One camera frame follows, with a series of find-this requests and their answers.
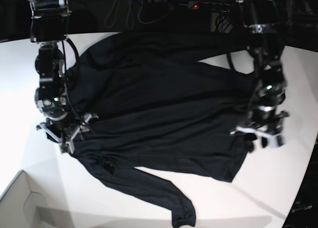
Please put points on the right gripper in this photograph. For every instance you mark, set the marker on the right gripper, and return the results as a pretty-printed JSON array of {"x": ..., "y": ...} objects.
[{"x": 63, "y": 130}]

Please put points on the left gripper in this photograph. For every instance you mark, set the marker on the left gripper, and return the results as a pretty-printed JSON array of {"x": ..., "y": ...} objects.
[{"x": 266, "y": 125}]

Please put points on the black long-sleeve t-shirt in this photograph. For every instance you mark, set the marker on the black long-sleeve t-shirt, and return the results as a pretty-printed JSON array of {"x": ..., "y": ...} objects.
[{"x": 160, "y": 107}]

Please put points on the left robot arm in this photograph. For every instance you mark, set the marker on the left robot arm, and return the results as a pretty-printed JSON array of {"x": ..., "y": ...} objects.
[{"x": 261, "y": 21}]

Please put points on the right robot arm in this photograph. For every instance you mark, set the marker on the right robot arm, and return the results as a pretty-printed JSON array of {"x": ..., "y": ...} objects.
[{"x": 58, "y": 66}]

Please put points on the white cardboard box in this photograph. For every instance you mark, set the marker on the white cardboard box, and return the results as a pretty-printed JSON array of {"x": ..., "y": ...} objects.
[{"x": 18, "y": 208}]

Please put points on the black power strip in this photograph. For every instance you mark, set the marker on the black power strip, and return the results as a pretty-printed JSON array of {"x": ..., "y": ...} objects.
[{"x": 211, "y": 6}]

